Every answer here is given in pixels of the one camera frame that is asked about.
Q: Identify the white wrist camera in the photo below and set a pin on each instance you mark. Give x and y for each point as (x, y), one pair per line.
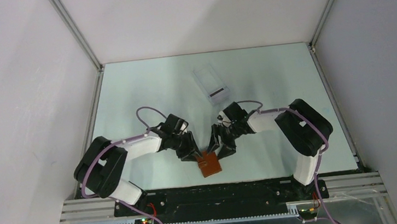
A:
(221, 116)
(184, 127)

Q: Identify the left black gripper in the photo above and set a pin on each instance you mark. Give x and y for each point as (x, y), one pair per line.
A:
(191, 150)

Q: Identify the circuit board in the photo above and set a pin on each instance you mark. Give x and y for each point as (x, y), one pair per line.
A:
(144, 221)
(312, 210)

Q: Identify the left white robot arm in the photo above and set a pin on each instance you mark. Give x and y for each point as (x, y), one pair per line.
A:
(99, 171)

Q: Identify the right circuit board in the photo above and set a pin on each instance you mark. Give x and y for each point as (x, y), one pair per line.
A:
(312, 210)

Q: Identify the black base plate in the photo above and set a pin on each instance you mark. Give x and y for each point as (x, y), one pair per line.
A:
(228, 201)

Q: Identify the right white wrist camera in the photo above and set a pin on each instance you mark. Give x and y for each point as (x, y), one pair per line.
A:
(221, 116)

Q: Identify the left circuit board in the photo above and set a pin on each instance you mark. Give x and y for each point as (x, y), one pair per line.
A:
(144, 221)

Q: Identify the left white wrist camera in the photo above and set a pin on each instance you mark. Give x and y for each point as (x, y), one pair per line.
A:
(184, 127)

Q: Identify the card with black stripe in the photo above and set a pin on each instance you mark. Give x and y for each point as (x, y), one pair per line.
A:
(217, 92)

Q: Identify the clear plastic card box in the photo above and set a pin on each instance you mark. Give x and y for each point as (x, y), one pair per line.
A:
(209, 81)

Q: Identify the brown leather card holder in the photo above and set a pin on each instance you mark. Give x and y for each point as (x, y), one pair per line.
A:
(208, 164)

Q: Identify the aluminium frame rail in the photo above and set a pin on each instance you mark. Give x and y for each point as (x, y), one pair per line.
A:
(365, 188)

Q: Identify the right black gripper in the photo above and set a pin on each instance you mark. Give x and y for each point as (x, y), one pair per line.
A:
(228, 148)

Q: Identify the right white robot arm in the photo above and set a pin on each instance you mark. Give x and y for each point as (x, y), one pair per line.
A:
(306, 130)

